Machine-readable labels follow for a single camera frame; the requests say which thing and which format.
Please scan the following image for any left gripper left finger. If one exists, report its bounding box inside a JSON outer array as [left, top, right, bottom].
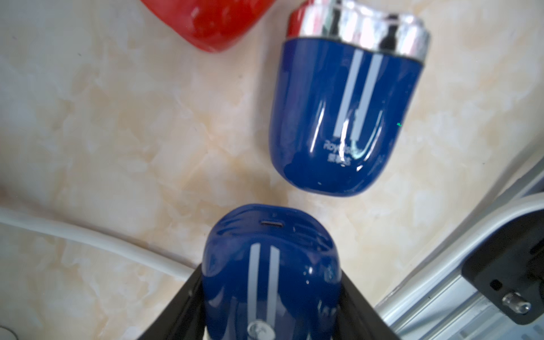
[[138, 265, 204, 340]]

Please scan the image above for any blue electric shaver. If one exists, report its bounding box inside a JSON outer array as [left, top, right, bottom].
[[269, 1, 431, 197], [201, 204, 342, 339]]

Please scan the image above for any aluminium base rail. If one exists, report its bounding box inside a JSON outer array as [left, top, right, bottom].
[[377, 161, 543, 339]]

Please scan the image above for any white power strip cord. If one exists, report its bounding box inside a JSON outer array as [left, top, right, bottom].
[[0, 205, 196, 282]]

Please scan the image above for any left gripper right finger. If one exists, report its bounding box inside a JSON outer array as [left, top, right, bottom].
[[337, 272, 400, 340]]

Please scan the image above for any red electric shaver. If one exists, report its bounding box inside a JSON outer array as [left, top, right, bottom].
[[142, 0, 275, 53]]

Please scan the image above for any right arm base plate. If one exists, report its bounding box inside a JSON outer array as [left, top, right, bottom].
[[461, 210, 543, 325]]

